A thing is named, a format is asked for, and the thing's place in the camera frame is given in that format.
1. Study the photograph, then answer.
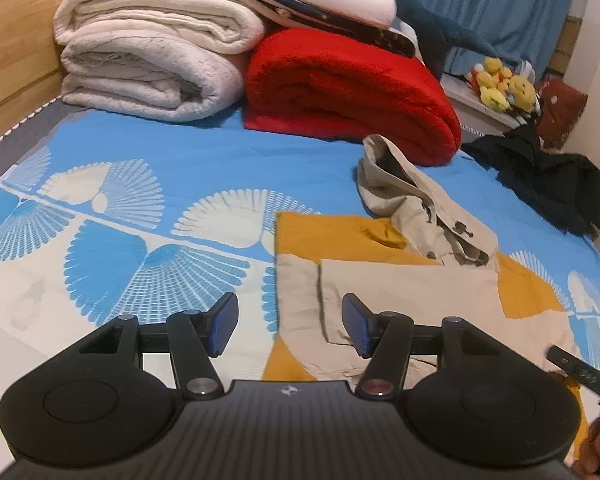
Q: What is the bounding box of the white window ledge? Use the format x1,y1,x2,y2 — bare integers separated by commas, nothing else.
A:
440,72,524,134

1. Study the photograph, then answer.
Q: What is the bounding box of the wooden headboard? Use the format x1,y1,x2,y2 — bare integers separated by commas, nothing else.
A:
0,0,97,155

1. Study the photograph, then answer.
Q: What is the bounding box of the beige and mustard hooded jacket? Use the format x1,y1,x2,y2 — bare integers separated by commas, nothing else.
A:
262,134,587,387

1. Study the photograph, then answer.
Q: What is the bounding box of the black clothes pile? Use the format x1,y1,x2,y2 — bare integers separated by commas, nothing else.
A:
462,125,600,237

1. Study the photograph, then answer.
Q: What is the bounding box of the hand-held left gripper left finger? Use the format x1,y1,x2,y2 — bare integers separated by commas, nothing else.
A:
74,292,240,402

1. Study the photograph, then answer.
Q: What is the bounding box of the yellow plush toy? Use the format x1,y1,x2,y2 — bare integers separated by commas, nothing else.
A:
507,75,539,114
472,57,512,112

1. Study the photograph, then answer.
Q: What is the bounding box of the red fleece blanket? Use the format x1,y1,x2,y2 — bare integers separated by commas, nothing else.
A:
244,28,462,167

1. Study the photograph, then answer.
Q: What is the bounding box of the cream folded quilt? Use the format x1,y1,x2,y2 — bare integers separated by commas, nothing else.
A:
52,0,266,56

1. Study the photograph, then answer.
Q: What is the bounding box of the dark red bag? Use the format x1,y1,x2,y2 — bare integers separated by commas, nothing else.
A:
536,78,590,151

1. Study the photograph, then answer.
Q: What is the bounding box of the blue and white printed bedsheet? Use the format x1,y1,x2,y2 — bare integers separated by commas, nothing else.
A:
0,107,600,461

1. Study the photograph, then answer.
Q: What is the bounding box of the dark teal shark plush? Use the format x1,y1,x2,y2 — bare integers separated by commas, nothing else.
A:
370,0,502,81

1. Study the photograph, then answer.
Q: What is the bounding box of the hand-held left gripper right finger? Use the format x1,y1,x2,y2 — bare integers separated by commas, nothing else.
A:
341,294,487,402

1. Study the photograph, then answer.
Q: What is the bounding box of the grey mattress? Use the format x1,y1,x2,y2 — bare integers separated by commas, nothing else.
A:
0,99,70,197

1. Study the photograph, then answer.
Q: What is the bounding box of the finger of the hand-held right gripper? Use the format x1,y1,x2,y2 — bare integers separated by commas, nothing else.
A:
547,344,600,412

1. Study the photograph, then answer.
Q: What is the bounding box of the blue curtain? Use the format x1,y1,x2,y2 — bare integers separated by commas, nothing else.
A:
375,0,594,79

